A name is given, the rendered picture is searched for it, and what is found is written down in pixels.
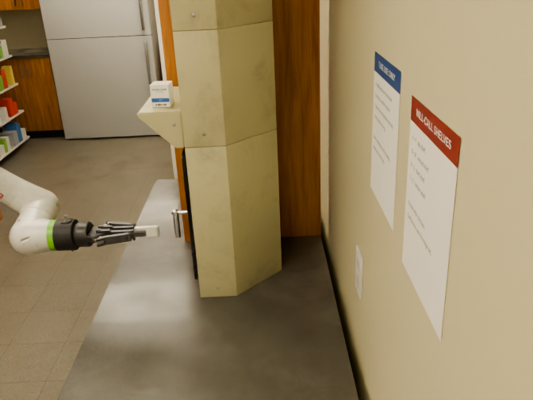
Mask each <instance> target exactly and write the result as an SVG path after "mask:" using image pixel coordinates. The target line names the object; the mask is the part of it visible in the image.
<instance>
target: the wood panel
mask: <svg viewBox="0 0 533 400"><path fill-rule="evenodd" d="M158 6H159V19H160V26H161V33H162V41H163V54H164V61H165V68H166V76H167V81H172V85H173V87H178V76H177V68H176V60H175V53H174V38H173V30H172V23H171V8H170V1H169V0H158ZM272 15H273V20H272V21H273V37H274V79H275V101H276V122H277V143H278V185H279V207H280V229H281V237H303V236H320V235H321V231H320V0H272ZM183 149H184V148H174V152H175V159H176V167H177V173H178V187H179V194H180V202H181V209H182V210H187V206H186V192H185V185H184V177H183V169H182V151H183ZM182 222H183V229H184V237H185V241H190V229H189V221H188V214H182Z"/></svg>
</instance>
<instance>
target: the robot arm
mask: <svg viewBox="0 0 533 400"><path fill-rule="evenodd" d="M0 202H2V203H4V204H5V205H7V206H8V207H10V208H12V209H13V210H15V211H17V212H18V213H19V216H18V218H17V220H16V221H15V223H14V224H13V226H12V228H11V230H10V234H9V240H10V244H11V246H12V248H13V249H14V250H15V251H16V252H18V253H21V254H22V255H27V256H31V255H35V254H37V253H42V252H52V251H70V250H71V251H72V252H73V251H74V250H78V249H79V247H90V246H92V244H93V243H96V244H97V247H101V246H104V245H107V244H117V243H123V242H129V241H132V239H133V240H136V237H158V236H159V226H158V225H147V226H136V223H129V222H117V221H105V224H104V225H93V224H92V222H90V221H78V220H77V219H73V218H68V217H67V215H64V219H62V220H56V217H57V216H58V214H59V210H60V203H59V199H58V198H57V197H56V195H55V194H53V193H52V192H51V191H49V190H45V189H44V188H42V187H39V186H37V185H34V184H32V183H30V182H27V181H25V180H24V179H22V178H20V177H18V176H16V175H15V174H13V173H11V172H9V171H7V170H6V169H4V168H2V167H0Z"/></svg>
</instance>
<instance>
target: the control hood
mask: <svg viewBox="0 0 533 400"><path fill-rule="evenodd" d="M173 92H174V103H173V105H172V106H171V107H152V104H151V97H150V98H149V99H148V100H147V101H146V103H145V104H144V106H143V107H142V108H141V110H140V111H139V113H138V114H137V116H138V118H139V119H140V120H141V121H143V122H144V123H145V124H147V125H148V126H149V127H150V128H152V129H153V130H154V131H155V132H157V133H158V134H159V135H160V136H161V137H162V138H163V139H165V140H166V141H167V142H169V143H170V144H171V145H172V146H174V147H175V148H184V147H185V144H184V136H183V128H182V114H181V106H180V98H179V90H178V87H173Z"/></svg>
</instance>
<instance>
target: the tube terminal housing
mask: <svg viewBox="0 0 533 400"><path fill-rule="evenodd" d="M173 38H174V53H175V60H176V68H177V76H178V90H179V98H180V106H181V114H182V128H183V136H184V144H185V152H186V166H187V174H188V182H189V189H190V204H191V212H192V219H193V227H194V241H195V249H196V257H197V271H198V279H199V287H200V295H201V298H206V297H223V296H237V295H239V294H241V293H243V292H244V291H246V290H248V289H250V288H252V287H253V286H255V285H256V284H258V283H261V282H262V281H263V280H265V279H267V278H269V277H271V276H272V275H274V274H276V273H277V272H279V271H280V270H281V269H282V250H281V229H280V207H279V185H278V143H277V122H276V101H275V79H274V37H273V21H264V22H259V23H253V24H248V25H238V26H233V27H227V28H222V29H202V30H185V31H173Z"/></svg>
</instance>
